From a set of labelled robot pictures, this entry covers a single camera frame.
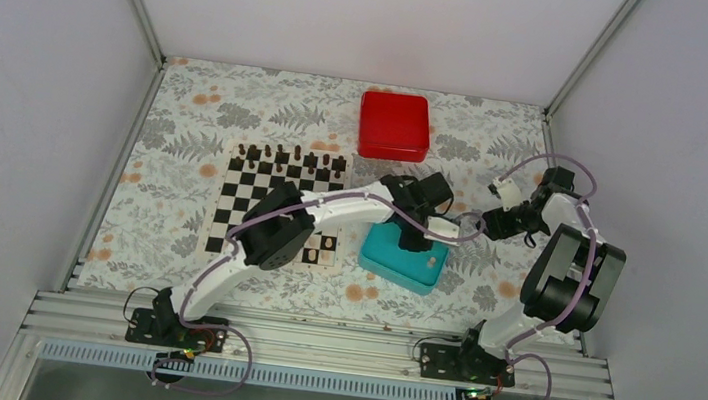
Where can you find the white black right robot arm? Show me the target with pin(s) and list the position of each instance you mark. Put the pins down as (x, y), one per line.
(566, 289)

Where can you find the teal square tray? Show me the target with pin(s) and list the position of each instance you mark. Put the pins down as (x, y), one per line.
(381, 255)

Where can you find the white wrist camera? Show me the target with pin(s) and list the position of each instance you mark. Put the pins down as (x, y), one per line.
(442, 230)
(507, 191)

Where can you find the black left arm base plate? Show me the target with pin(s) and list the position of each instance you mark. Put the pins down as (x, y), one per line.
(146, 327)

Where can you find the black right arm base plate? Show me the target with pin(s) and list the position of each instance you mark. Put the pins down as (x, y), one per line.
(452, 363)

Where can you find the red square box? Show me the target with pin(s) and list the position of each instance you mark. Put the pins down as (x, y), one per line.
(393, 126)

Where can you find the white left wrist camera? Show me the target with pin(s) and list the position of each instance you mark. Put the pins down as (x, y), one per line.
(442, 230)

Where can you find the floral patterned table mat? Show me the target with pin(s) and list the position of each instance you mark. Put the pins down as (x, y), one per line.
(149, 236)

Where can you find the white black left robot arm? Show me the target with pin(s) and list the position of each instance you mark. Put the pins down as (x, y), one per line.
(275, 230)

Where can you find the aluminium right frame post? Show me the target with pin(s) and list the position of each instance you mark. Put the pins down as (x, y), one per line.
(620, 17)

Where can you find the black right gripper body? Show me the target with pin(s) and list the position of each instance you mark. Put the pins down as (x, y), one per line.
(531, 222)

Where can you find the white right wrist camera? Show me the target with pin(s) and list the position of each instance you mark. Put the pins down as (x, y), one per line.
(507, 191)

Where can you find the aluminium front rail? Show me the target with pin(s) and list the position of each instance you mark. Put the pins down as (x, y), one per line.
(82, 327)

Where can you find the black white chessboard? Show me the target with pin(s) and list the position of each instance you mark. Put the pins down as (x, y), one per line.
(239, 189)

